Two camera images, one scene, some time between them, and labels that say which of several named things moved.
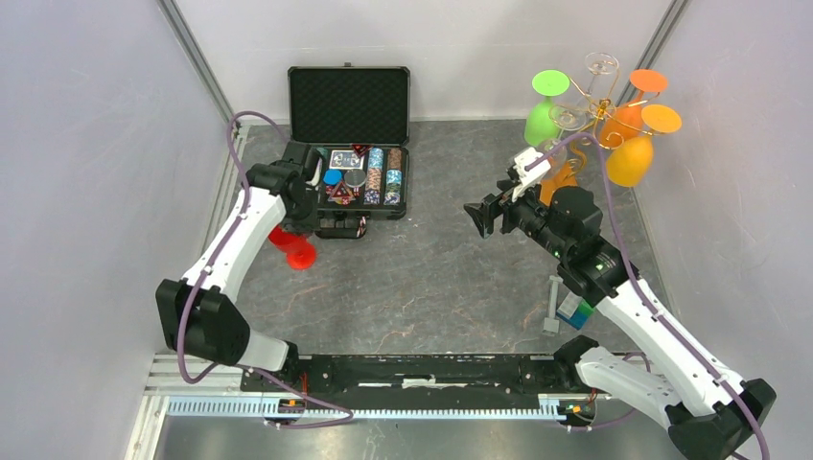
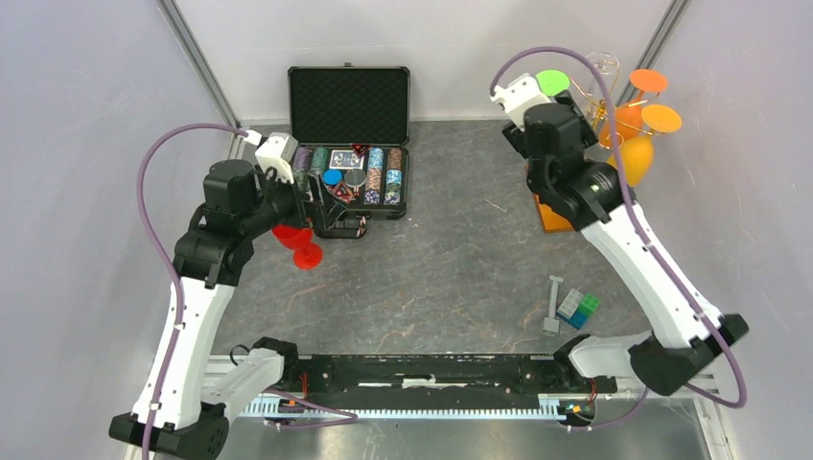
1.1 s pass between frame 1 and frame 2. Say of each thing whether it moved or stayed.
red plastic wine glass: stayed
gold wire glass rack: stayed
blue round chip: stayed
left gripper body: moved
